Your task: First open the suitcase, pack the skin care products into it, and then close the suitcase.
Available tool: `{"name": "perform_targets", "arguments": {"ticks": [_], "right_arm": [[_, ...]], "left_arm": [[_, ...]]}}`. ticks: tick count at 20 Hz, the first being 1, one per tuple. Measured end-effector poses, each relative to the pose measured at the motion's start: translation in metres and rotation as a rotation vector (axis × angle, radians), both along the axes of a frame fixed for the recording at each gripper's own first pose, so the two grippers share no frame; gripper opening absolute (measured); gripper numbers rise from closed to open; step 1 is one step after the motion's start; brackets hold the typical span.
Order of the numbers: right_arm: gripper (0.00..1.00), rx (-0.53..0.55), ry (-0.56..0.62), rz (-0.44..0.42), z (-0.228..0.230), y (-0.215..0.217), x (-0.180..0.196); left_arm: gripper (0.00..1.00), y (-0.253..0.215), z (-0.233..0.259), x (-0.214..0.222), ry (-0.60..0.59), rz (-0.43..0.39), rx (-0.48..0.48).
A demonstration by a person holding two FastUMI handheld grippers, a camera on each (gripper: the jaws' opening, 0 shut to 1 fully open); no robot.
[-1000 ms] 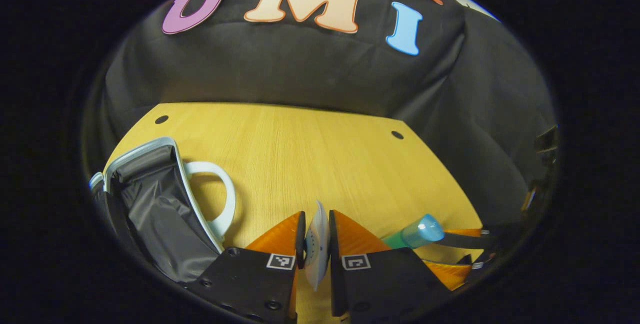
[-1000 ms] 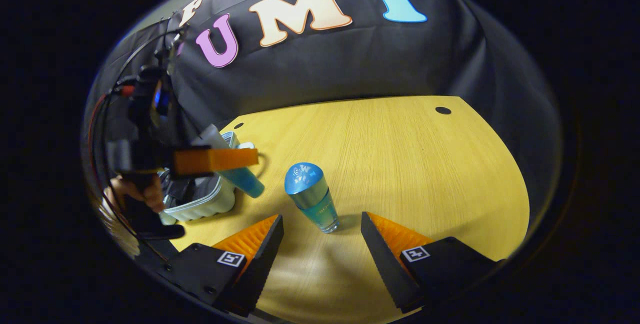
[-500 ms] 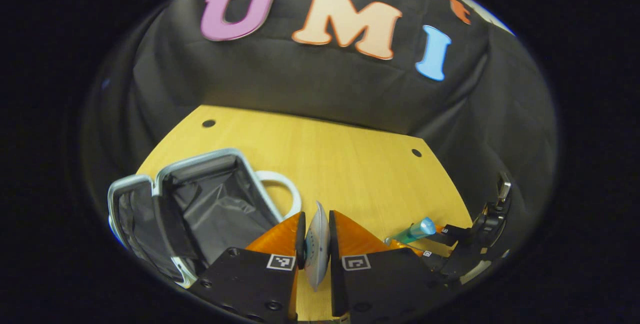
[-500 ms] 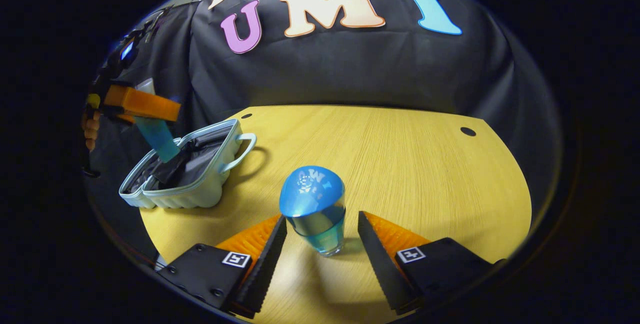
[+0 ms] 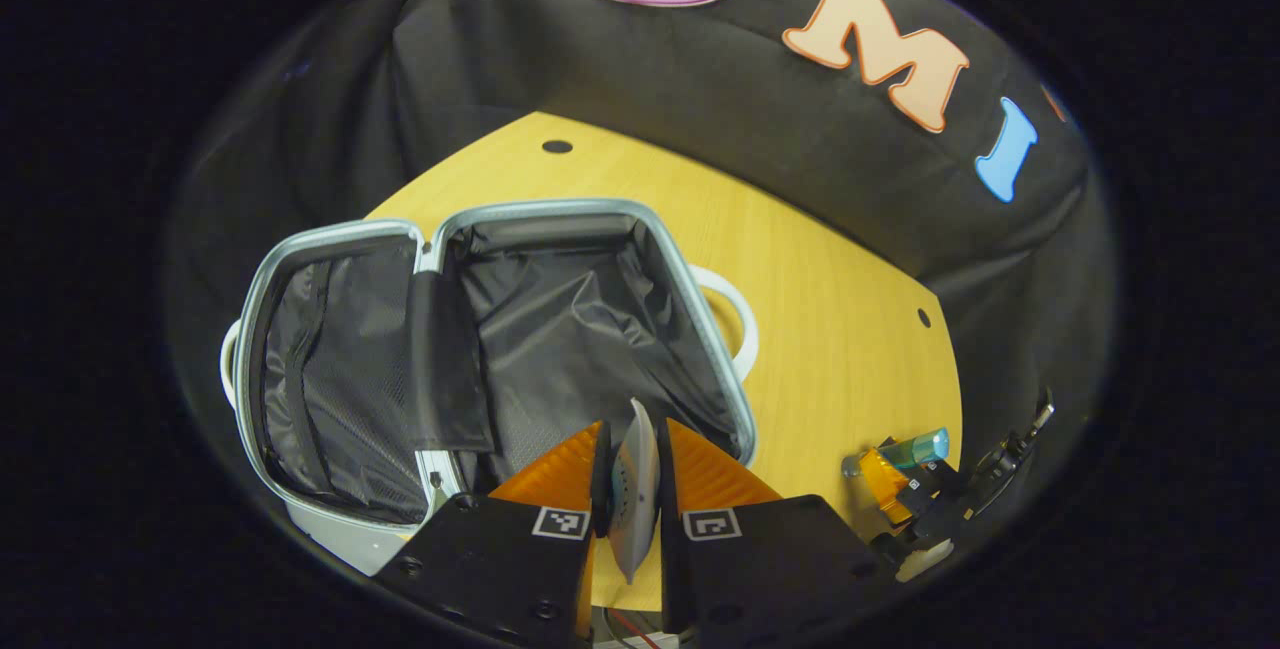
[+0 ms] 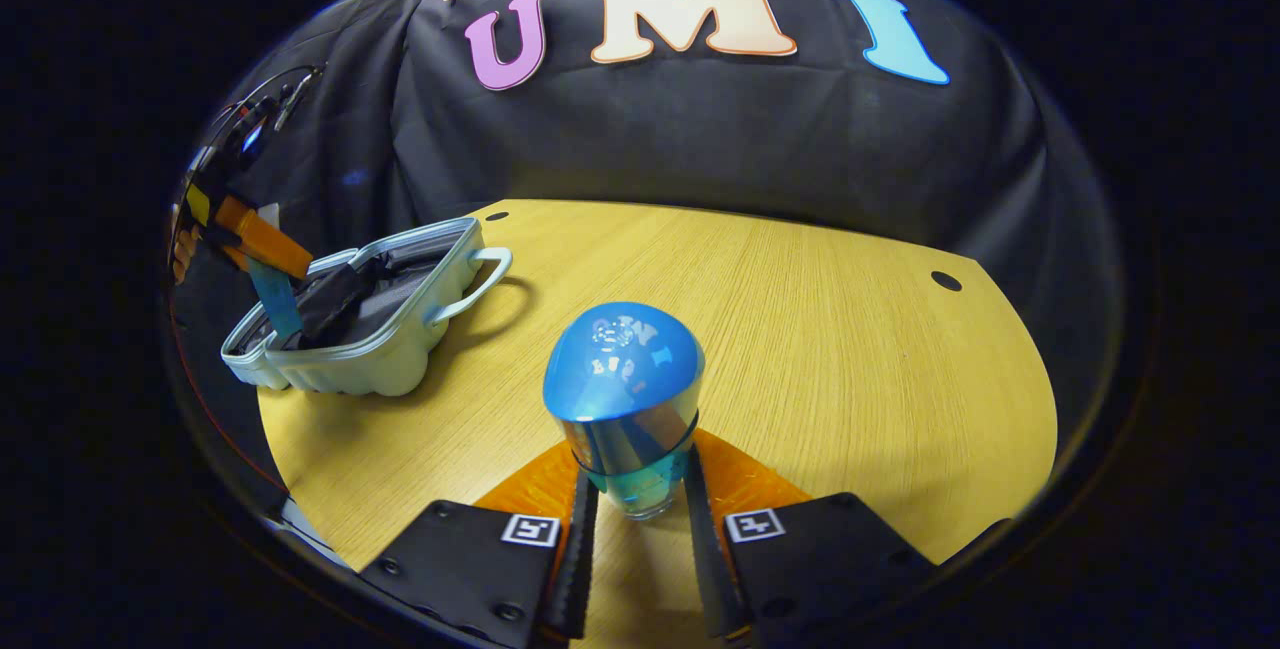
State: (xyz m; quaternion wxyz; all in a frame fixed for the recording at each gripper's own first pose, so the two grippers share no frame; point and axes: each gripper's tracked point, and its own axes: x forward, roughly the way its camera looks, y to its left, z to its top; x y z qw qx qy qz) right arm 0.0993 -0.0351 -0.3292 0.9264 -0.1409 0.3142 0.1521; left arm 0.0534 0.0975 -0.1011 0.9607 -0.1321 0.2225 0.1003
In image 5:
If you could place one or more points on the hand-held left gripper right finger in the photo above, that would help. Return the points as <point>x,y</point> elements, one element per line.
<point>760,569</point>

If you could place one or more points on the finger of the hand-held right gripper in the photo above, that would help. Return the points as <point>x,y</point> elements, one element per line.
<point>885,484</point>

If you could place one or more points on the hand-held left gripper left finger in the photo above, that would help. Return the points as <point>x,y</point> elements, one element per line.
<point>500,569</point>

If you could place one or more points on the blue capped clear bottle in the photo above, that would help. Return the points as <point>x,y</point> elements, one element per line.
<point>915,449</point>

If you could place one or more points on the teal skin care tube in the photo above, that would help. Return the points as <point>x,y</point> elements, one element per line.
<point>635,489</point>

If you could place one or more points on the light blue small suitcase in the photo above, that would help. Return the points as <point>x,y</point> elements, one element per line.
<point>560,329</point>

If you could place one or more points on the black backdrop cloth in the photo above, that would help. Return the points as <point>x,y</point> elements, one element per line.
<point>750,129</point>

